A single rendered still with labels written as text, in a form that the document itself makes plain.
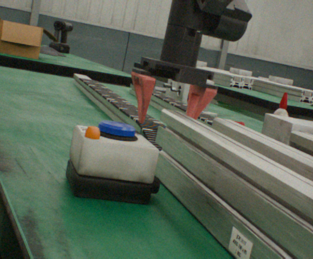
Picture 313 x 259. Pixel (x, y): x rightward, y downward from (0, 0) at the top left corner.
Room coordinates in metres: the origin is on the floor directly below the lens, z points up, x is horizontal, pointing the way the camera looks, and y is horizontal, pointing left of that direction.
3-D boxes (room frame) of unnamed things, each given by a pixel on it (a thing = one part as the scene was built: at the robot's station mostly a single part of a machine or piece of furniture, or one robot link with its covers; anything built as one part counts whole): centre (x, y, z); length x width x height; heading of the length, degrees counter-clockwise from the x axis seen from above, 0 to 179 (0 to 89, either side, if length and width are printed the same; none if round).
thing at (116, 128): (0.61, 0.04, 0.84); 0.04 x 0.04 x 0.02
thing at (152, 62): (0.90, -0.01, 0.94); 0.10 x 0.07 x 0.07; 110
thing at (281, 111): (1.35, -0.27, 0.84); 0.04 x 0.04 x 0.12
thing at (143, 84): (0.89, 0.02, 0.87); 0.07 x 0.07 x 0.09; 20
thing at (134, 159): (0.61, 0.04, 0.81); 0.10 x 0.08 x 0.06; 107
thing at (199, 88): (0.91, -0.03, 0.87); 0.07 x 0.07 x 0.09; 20
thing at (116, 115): (1.41, 0.15, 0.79); 0.96 x 0.04 x 0.03; 17
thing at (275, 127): (0.85, -0.20, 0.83); 0.12 x 0.09 x 0.10; 107
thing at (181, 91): (1.79, -0.07, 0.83); 0.11 x 0.10 x 0.10; 107
